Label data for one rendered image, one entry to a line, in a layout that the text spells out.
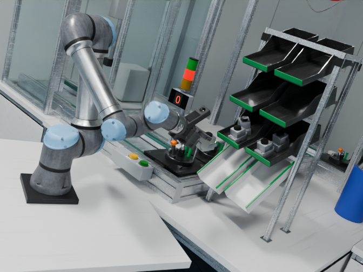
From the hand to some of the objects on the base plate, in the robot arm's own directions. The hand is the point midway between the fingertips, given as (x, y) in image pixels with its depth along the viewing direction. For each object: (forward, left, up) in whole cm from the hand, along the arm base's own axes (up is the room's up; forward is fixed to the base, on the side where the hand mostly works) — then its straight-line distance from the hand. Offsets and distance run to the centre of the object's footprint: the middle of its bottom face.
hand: (209, 136), depth 172 cm
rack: (+30, 0, -33) cm, 45 cm away
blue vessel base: (+100, +13, -33) cm, 106 cm away
